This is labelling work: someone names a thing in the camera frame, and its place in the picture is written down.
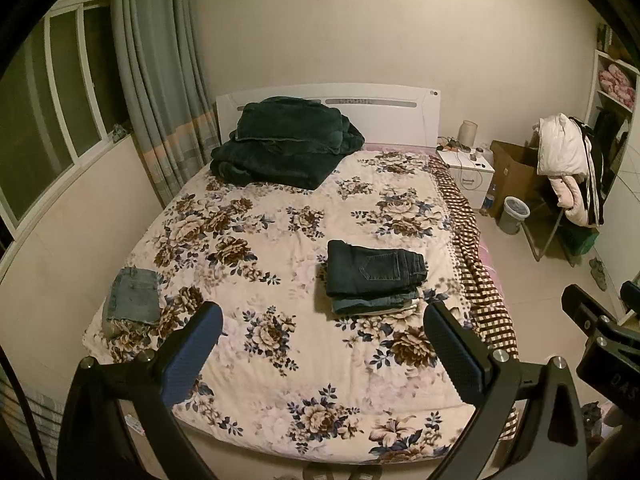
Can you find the metal folding chair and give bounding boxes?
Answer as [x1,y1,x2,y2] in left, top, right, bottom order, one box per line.
[520,195,601,266]

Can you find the brown checkered bed sheet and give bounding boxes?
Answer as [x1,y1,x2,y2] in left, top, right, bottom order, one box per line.
[430,155,521,441]

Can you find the white bed headboard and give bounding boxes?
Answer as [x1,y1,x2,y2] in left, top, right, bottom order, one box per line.
[215,83,442,148]

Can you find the white wardrobe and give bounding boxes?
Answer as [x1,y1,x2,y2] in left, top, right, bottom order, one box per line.
[582,50,640,326]

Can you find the white padded jacket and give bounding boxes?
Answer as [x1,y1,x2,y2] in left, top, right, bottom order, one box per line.
[537,114,593,178]

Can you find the large cardboard box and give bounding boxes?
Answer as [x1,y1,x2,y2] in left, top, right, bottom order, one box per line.
[487,140,548,218]

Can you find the dark blue jeans pants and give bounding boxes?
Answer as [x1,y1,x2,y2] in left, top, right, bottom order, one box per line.
[326,240,429,298]

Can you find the white framed window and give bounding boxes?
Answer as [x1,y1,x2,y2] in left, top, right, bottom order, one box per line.
[0,0,131,261]

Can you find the pair of grey shoes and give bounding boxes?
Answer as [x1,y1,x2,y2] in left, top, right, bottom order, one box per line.
[589,257,608,291]

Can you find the black striped jacket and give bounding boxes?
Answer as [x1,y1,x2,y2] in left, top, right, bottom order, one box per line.
[570,117,621,226]

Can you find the grey trash bin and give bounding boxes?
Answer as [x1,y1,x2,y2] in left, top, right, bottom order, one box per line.
[497,196,531,235]

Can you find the black cable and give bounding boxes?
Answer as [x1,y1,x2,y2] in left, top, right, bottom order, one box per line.
[0,355,53,480]

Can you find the floral bed blanket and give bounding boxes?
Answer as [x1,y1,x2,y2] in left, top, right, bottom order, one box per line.
[81,152,478,463]

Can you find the pink folded blanket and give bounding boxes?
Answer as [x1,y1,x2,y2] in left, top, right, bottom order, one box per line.
[599,65,638,103]

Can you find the folded light blue jeans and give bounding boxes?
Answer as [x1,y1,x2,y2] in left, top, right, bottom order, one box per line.
[330,287,423,316]

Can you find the grey green curtain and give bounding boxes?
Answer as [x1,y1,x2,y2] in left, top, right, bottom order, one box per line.
[109,0,221,208]

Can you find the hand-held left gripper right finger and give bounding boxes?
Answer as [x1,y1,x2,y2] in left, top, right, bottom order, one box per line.
[424,301,588,480]

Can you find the dark green plush blanket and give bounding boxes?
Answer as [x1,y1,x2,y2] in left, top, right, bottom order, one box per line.
[210,96,367,191]

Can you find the white nightstand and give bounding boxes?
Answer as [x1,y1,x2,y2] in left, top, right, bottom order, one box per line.
[436,147,496,208]

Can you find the green box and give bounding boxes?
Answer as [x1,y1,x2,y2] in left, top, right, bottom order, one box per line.
[570,227,601,256]

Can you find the pink jacket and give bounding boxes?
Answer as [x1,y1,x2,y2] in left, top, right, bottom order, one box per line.
[547,175,593,226]

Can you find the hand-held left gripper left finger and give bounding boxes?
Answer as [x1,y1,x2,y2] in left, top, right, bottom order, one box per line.
[56,301,224,480]

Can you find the frayed denim shorts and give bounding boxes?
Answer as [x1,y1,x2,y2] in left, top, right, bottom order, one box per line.
[102,267,163,338]

